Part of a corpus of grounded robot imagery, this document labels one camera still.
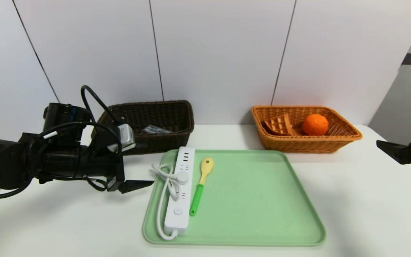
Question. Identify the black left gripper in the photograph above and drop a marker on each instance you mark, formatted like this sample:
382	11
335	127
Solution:
117	179

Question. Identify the grey translucent compass case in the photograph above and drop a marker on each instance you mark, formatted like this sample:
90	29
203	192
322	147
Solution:
157	130

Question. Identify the orange fruit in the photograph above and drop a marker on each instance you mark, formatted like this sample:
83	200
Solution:
315	125

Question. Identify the toy cake slice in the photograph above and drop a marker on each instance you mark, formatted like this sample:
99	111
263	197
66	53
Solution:
278	125

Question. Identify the dark brown wicker basket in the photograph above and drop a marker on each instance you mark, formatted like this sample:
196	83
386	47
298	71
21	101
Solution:
170	121

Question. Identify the orange wicker basket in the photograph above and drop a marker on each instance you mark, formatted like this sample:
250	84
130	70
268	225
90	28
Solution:
298	144

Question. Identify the light green plastic tray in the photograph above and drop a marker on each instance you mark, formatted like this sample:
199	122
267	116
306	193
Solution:
255	207

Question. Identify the dark wall plate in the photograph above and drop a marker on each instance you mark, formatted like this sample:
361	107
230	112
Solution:
409	59

